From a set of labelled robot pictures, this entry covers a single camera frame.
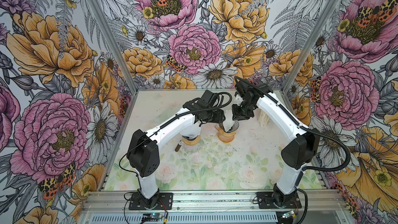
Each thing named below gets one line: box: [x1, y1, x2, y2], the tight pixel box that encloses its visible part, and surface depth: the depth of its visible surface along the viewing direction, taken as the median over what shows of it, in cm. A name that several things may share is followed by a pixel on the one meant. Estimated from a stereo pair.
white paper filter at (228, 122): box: [222, 108, 237, 133], surface depth 83 cm
